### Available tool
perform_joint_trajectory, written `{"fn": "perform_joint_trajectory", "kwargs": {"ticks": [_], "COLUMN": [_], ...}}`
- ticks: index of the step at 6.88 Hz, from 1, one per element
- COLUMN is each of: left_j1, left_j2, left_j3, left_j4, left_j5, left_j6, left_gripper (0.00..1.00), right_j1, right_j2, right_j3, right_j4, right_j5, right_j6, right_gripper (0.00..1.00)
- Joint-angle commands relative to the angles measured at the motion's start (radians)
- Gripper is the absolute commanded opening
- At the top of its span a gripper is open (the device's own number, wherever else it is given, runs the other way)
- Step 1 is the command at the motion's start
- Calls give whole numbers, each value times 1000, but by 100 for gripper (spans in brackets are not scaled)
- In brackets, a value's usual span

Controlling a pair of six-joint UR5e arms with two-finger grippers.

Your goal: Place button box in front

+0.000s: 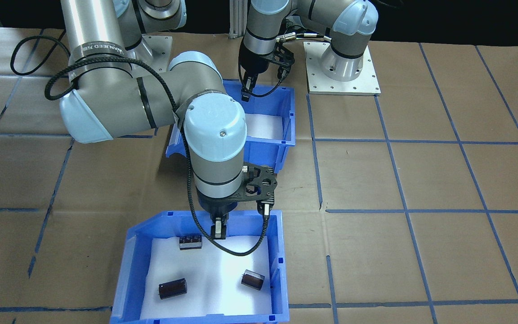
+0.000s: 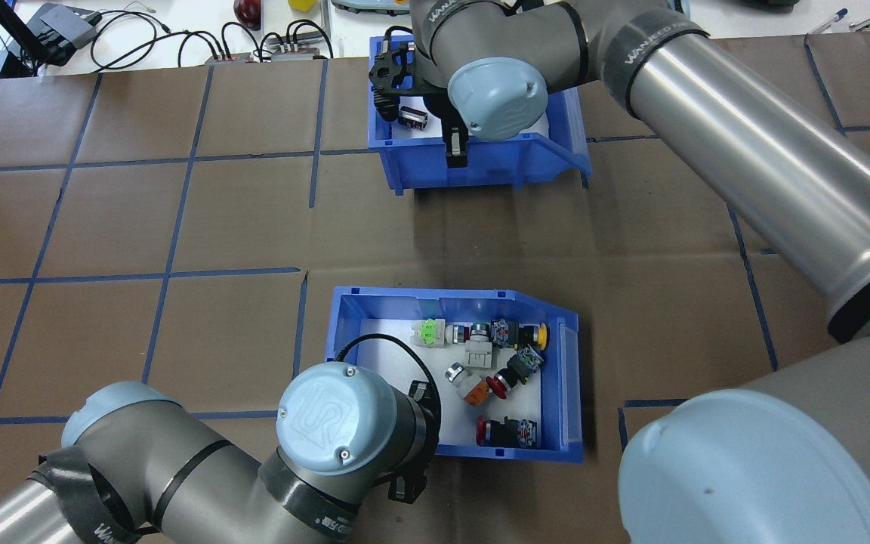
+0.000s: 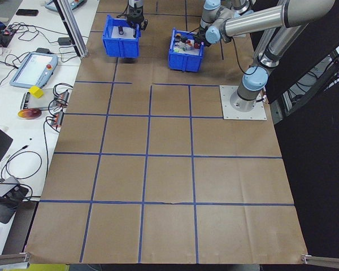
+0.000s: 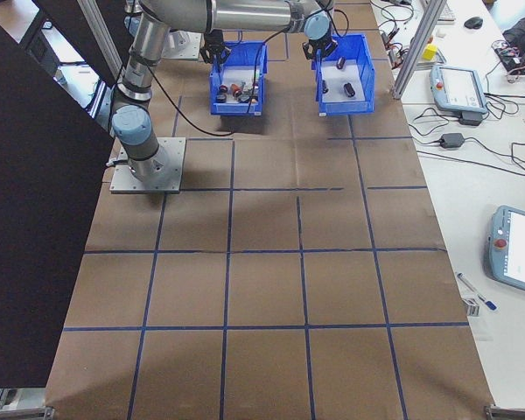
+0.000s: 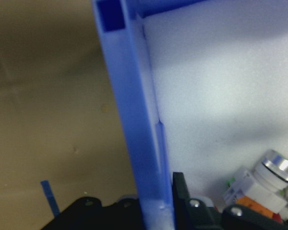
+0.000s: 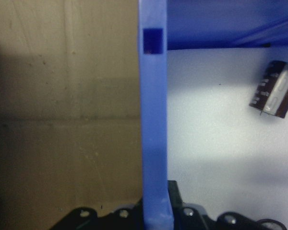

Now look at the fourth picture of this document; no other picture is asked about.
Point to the blue bin of coloured buttons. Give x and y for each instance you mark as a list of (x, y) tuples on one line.
[(236, 109)]

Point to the black button with orange cap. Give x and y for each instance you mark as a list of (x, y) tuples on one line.
[(254, 100)]

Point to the black frame cover panel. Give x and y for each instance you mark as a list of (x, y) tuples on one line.
[(82, 37), (26, 219)]

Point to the black button block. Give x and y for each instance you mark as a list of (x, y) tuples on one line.
[(244, 99)]

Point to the dark background desk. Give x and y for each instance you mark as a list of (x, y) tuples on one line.
[(37, 44)]

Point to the white keyboard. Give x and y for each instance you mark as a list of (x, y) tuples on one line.
[(447, 13)]

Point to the grey button block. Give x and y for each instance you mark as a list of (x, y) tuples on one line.
[(246, 91)]

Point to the white blue pen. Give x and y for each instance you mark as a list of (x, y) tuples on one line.
[(476, 292)]

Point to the black cylinder part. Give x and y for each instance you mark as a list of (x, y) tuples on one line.
[(349, 89), (325, 86), (341, 62)]

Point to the blue bin of black cylinders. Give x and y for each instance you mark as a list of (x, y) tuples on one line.
[(345, 108)]

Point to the blue grey teach pendant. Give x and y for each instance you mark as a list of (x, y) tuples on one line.
[(459, 87), (507, 254)]

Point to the metal frame bar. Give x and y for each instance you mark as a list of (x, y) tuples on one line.
[(100, 94), (100, 41)]

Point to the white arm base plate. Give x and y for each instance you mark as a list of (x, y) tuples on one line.
[(192, 50), (175, 175)]

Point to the aluminium corner rail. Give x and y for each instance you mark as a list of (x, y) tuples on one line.
[(22, 413), (507, 413)]

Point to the small white object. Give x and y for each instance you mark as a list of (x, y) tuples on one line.
[(440, 32)]

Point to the yellow cube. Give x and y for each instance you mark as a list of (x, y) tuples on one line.
[(429, 52)]

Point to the aluminium profile post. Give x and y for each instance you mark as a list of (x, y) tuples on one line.
[(415, 48)]

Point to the aluminium profile end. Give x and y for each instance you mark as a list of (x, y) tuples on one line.
[(0, 397)]

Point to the small grey striped box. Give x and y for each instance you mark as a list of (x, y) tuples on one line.
[(473, 308)]

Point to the black computer mouse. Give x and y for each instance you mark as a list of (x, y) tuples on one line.
[(473, 22)]

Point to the black power adapter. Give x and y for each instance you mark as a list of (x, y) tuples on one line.
[(452, 140)]

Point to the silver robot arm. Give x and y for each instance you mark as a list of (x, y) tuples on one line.
[(245, 15), (180, 38)]

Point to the red orange push button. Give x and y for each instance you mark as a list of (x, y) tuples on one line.
[(235, 88)]

